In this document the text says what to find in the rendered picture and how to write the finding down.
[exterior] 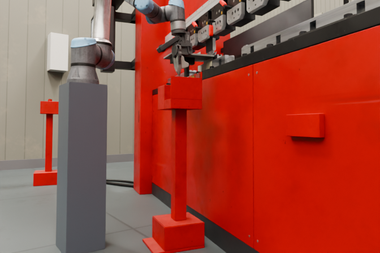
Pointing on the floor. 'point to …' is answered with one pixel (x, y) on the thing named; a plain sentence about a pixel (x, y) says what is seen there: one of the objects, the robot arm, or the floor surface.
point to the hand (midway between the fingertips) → (177, 72)
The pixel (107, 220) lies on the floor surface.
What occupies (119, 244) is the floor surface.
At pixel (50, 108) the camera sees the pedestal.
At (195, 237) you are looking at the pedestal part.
